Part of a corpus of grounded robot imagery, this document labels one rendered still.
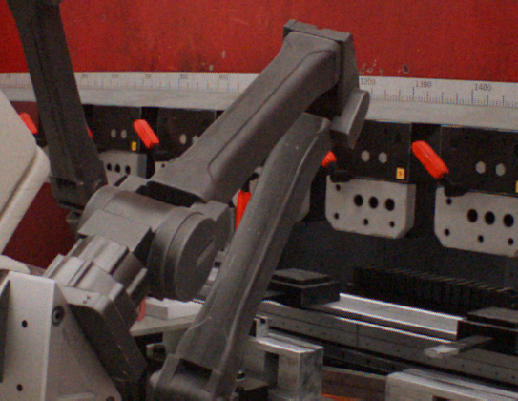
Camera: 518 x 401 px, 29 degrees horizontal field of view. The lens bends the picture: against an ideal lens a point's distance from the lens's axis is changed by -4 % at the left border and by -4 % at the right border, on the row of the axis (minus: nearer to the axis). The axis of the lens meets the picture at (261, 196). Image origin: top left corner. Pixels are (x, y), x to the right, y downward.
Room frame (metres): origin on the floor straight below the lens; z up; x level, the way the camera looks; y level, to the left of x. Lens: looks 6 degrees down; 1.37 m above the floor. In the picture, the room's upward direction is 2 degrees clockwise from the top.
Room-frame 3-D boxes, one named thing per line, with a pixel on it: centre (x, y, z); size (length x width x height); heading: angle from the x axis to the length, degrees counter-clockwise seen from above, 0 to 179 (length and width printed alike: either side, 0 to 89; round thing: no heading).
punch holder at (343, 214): (1.49, -0.18, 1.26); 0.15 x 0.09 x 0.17; 45
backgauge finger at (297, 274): (1.86, -0.03, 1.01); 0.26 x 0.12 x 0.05; 135
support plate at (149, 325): (1.65, 0.19, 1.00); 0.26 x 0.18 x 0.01; 135
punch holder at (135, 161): (1.91, 0.25, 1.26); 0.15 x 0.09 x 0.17; 45
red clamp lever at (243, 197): (1.60, 0.02, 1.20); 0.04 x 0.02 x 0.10; 135
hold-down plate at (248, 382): (1.68, 0.10, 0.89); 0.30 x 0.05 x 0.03; 45
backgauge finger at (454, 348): (1.53, -0.35, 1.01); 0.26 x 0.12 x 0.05; 135
